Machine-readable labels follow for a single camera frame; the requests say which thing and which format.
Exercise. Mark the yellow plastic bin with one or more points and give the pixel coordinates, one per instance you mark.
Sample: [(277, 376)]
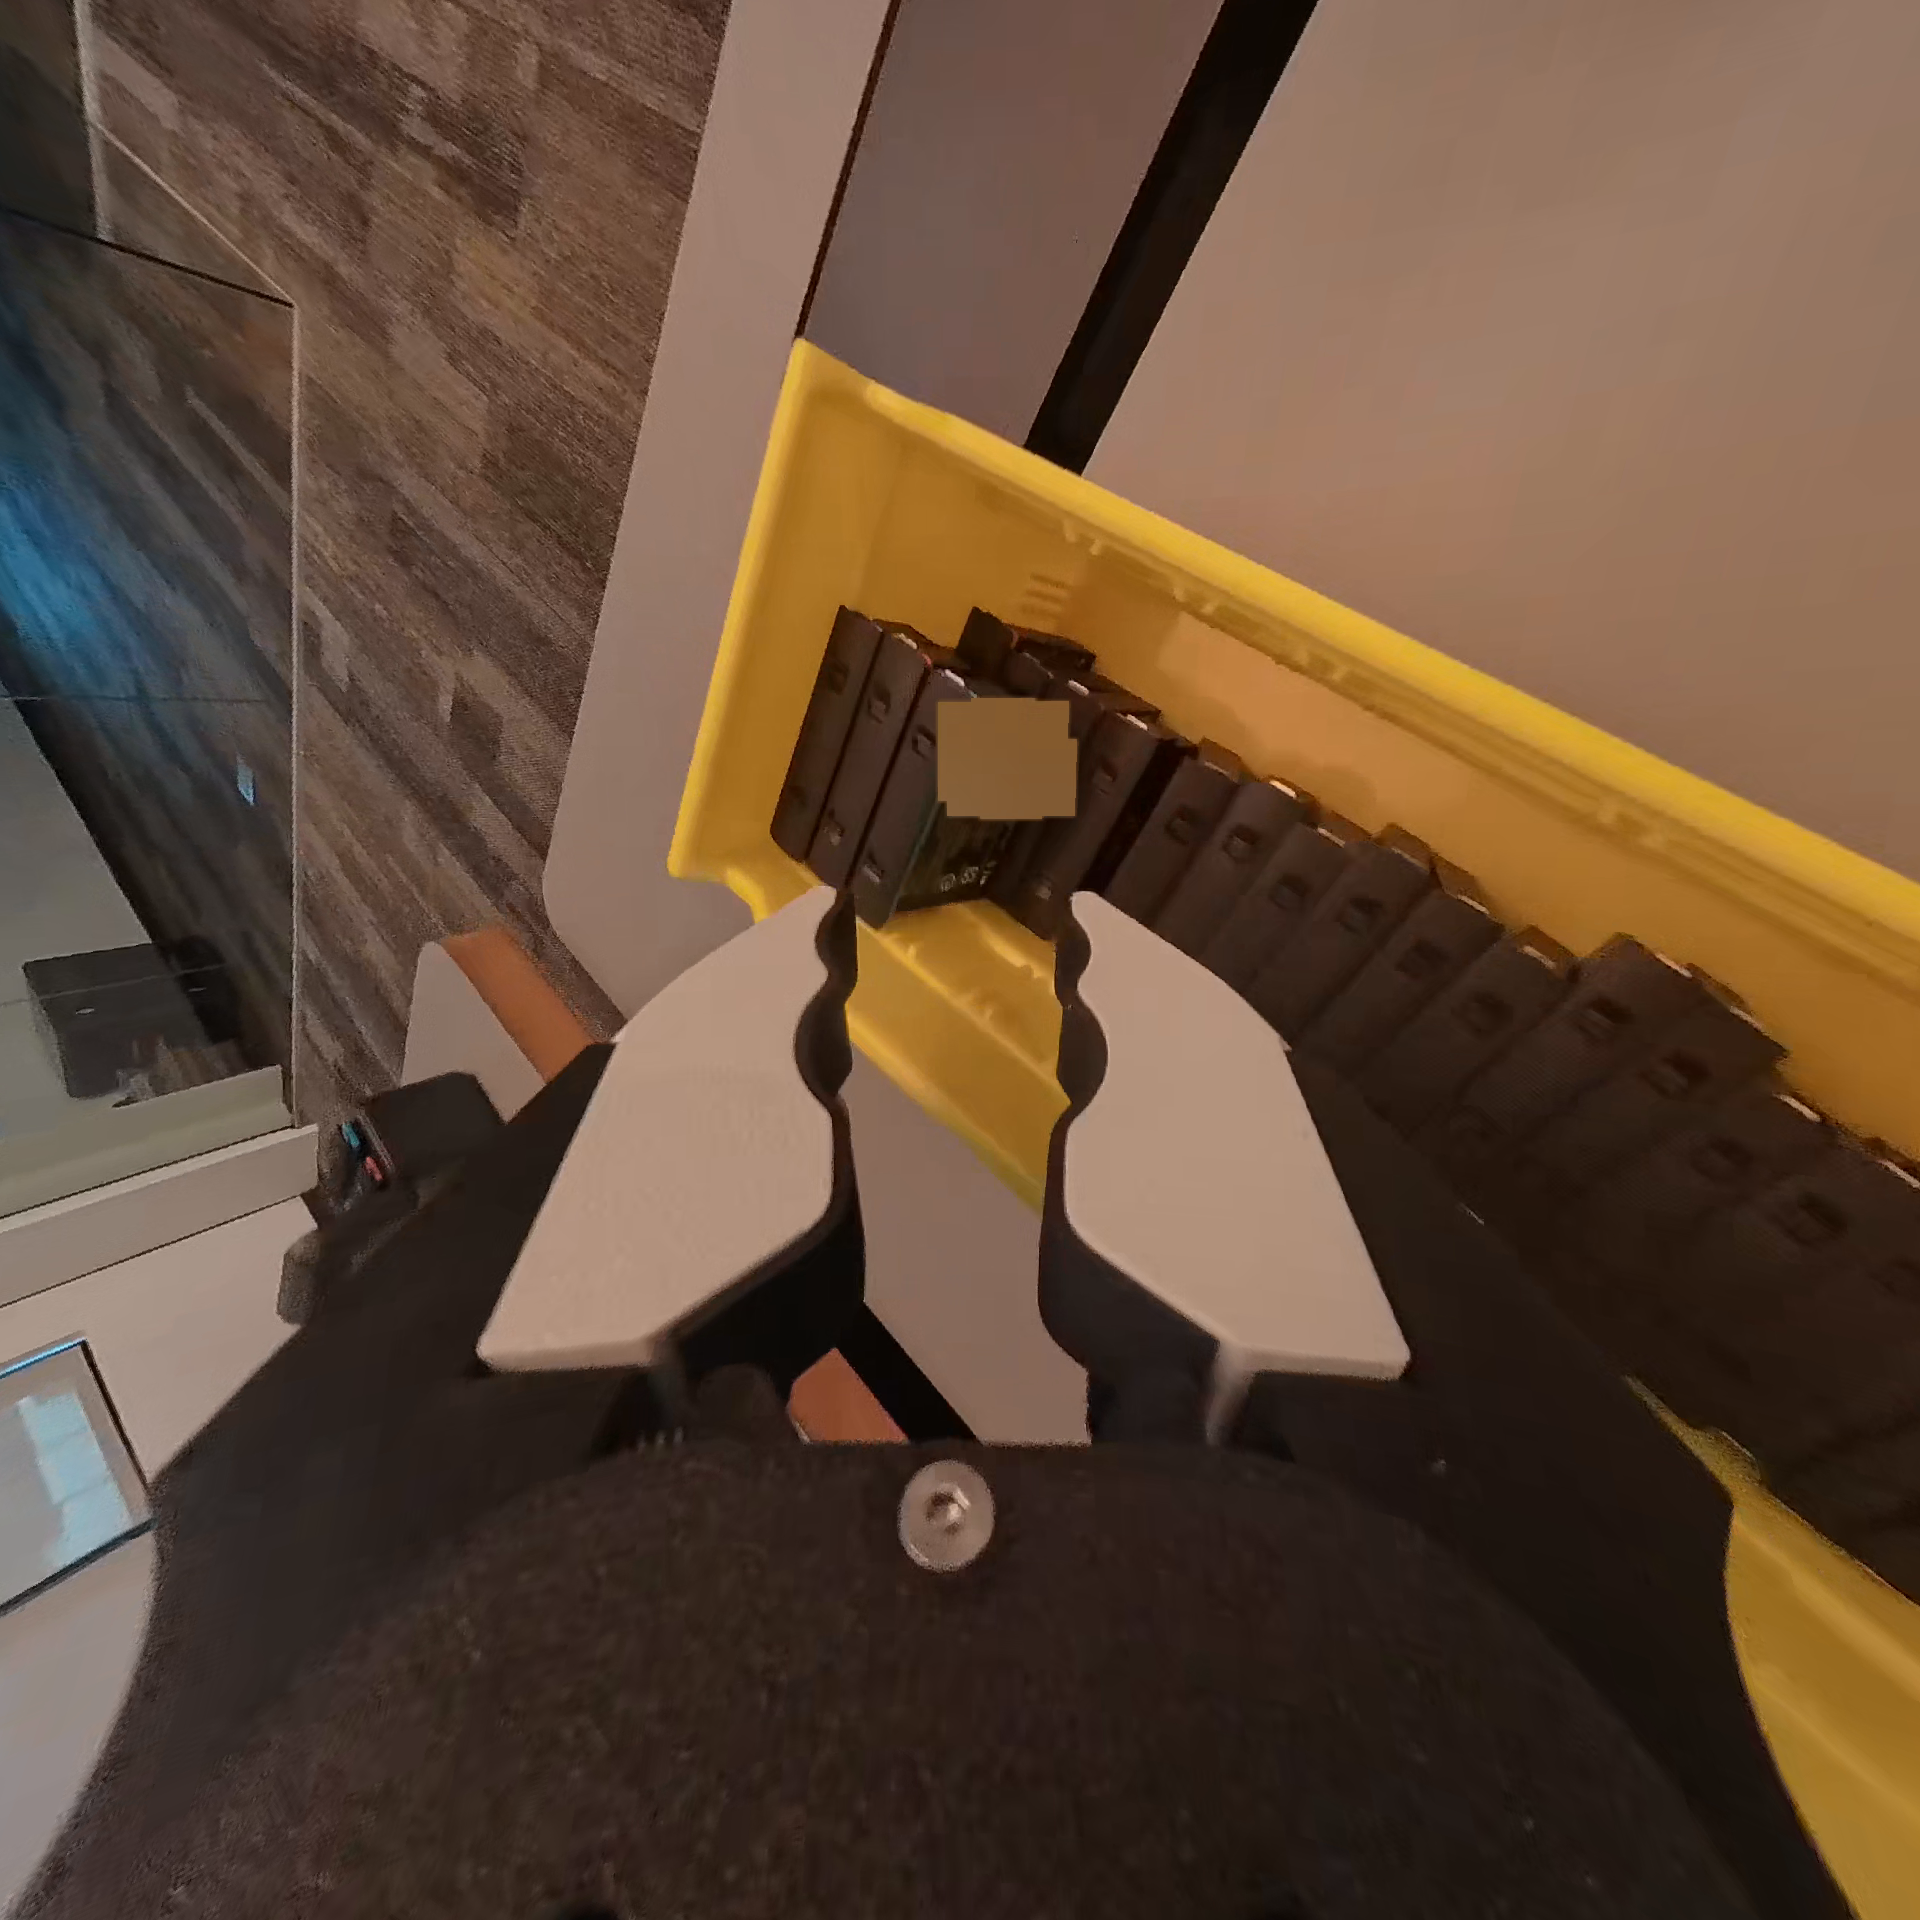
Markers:
[(1350, 662)]

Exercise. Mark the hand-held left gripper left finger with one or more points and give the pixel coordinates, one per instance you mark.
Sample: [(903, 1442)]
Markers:
[(676, 1201)]

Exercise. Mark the row of black batteries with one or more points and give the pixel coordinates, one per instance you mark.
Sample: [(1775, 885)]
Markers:
[(1500, 1021)]

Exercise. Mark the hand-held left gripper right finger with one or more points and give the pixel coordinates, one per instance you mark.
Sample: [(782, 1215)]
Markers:
[(1231, 1201)]

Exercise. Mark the black device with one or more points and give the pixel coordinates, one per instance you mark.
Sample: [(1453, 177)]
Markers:
[(422, 1126)]

